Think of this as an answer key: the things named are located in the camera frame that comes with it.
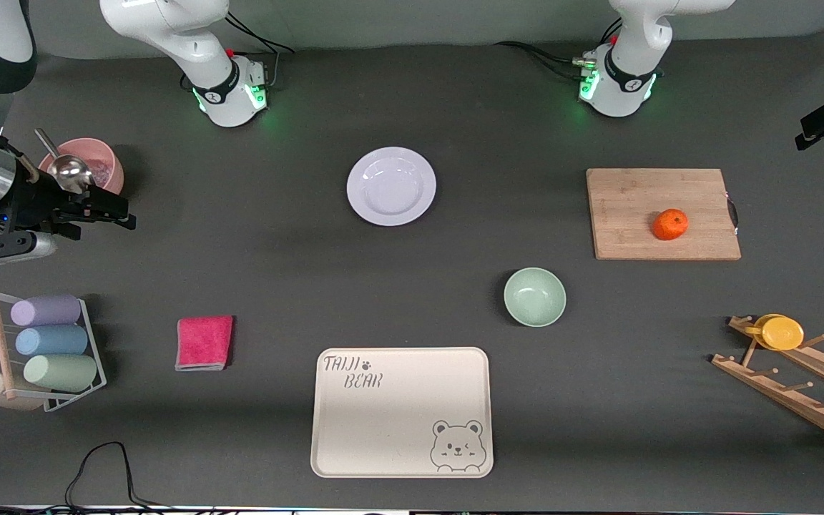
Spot pink bowl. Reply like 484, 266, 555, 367
39, 138, 125, 196

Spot black right arm base cables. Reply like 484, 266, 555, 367
225, 11, 295, 90

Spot yellow cup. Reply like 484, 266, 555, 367
745, 313, 805, 351

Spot wooden peg drying rack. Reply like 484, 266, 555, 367
711, 315, 824, 451

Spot light green bowl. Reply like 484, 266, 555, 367
504, 268, 567, 328

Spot white wire cup rack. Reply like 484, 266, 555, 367
0, 288, 107, 413

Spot pink folded cloth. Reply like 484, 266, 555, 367
175, 315, 235, 371

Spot black arm base cables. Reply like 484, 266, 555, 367
494, 18, 624, 81
225, 11, 295, 90

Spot blue cup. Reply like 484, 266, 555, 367
15, 326, 89, 357

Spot beige bear print tray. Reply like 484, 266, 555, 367
310, 347, 494, 479

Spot orange fruit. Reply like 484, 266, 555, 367
652, 208, 690, 242

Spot green cup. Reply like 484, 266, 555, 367
24, 354, 98, 393

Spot purple cup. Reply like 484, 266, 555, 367
11, 295, 82, 328

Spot metal scoop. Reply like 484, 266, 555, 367
34, 129, 94, 194

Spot black cable on table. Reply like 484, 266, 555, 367
0, 441, 241, 515

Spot black left arm base cables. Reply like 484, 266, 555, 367
494, 18, 624, 81

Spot wooden cutting board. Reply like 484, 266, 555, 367
586, 168, 742, 261

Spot pale lavender plate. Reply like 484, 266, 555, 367
346, 147, 437, 227

